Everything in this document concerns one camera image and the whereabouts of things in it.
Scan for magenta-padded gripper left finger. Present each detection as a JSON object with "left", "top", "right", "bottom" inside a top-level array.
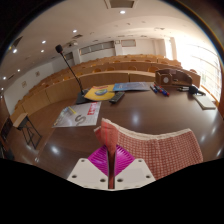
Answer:
[{"left": 66, "top": 144, "right": 110, "bottom": 191}]

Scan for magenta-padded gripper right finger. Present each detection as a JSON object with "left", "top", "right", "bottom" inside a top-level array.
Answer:
[{"left": 114, "top": 146, "right": 157, "bottom": 191}]

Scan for red checked towel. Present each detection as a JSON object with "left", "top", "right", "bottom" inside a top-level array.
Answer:
[{"left": 93, "top": 117, "right": 204, "bottom": 190}]

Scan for white magazine with red print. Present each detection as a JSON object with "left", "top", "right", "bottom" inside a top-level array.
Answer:
[{"left": 52, "top": 101, "right": 102, "bottom": 129}]

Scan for black gooseneck desk microphone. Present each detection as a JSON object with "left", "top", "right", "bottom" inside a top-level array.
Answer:
[{"left": 54, "top": 44, "right": 92, "bottom": 105}]

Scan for black remote control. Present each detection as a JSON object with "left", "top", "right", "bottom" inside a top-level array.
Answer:
[{"left": 108, "top": 91, "right": 126, "bottom": 104}]

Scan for yellow folder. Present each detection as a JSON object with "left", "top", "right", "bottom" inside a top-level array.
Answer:
[{"left": 83, "top": 84, "right": 116, "bottom": 102}]

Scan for small black-legged side table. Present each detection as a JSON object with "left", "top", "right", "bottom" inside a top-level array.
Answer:
[{"left": 12, "top": 112, "right": 43, "bottom": 150}]

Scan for blue booklet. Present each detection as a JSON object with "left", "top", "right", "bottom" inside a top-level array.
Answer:
[{"left": 112, "top": 81, "right": 152, "bottom": 92}]

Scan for red marker pen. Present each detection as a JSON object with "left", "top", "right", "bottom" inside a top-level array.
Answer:
[{"left": 155, "top": 85, "right": 166, "bottom": 96}]

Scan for wooden desk organizer with clock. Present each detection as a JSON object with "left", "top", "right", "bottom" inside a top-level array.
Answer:
[{"left": 154, "top": 68, "right": 194, "bottom": 88}]

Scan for small black pouch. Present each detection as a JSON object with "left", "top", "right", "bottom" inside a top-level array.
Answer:
[{"left": 188, "top": 84, "right": 200, "bottom": 96}]

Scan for rows of wooden chairs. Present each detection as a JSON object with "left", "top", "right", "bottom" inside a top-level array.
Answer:
[{"left": 33, "top": 54, "right": 198, "bottom": 88}]

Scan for large bright window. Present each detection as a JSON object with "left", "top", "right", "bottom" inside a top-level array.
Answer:
[{"left": 173, "top": 36, "right": 223, "bottom": 101}]

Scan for round ceiling lights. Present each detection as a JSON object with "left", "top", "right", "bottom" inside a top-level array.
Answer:
[{"left": 2, "top": 9, "right": 128, "bottom": 81}]

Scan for square ceiling air vent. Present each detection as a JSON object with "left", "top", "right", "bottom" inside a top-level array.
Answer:
[{"left": 103, "top": 0, "right": 139, "bottom": 10}]

